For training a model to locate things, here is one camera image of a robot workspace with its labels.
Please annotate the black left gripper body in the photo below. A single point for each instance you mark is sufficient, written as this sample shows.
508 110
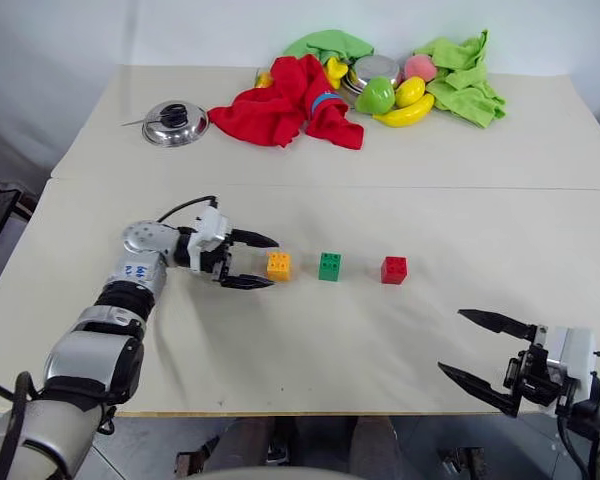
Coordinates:
215 262

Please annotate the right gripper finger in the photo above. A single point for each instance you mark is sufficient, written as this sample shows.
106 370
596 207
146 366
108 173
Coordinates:
485 390
505 326

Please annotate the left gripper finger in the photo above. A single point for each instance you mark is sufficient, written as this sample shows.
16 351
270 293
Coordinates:
252 239
245 281

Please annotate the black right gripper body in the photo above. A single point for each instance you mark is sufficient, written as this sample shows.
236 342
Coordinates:
537 375

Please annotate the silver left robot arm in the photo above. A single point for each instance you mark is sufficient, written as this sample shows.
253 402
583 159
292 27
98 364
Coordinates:
130 270

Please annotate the yellow toy brick cube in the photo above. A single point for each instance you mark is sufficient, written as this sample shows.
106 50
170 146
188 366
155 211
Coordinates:
278 267

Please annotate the green toy brick cube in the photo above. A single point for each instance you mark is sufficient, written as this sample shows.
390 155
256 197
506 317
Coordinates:
329 267

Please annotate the red toy brick cube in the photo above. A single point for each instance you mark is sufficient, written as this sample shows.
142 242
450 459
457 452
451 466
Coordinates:
394 271

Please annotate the red cloth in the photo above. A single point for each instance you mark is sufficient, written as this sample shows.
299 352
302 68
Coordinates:
275 107

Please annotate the steel pot lid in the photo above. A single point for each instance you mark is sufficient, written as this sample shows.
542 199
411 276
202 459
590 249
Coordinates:
175 127

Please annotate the small yellow toy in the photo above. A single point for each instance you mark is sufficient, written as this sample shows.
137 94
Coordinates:
264 80

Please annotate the yellow toy fruit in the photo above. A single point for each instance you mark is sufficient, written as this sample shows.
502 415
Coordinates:
336 71

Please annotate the green toy pepper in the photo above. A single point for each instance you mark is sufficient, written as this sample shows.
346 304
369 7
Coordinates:
376 95

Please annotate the yellow toy banana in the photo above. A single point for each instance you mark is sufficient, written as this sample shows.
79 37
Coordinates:
405 115

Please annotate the stainless steel pot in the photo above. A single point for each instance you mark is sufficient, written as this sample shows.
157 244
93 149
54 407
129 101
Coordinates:
375 70

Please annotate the dark green cloth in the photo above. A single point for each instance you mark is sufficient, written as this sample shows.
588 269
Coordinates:
330 42

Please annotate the yellow toy lemon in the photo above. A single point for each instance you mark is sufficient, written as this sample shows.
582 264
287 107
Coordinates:
410 91

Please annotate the pink toy peach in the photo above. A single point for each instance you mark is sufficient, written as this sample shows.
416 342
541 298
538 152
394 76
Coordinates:
420 68

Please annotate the light green cloth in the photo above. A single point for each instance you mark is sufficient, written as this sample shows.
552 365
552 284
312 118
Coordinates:
465 85

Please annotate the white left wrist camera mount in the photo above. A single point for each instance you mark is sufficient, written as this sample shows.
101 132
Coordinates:
211 230

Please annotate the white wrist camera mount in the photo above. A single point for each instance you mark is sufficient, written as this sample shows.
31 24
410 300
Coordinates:
575 350
211 230

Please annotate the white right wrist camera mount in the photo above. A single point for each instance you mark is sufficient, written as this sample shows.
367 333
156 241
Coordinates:
575 350

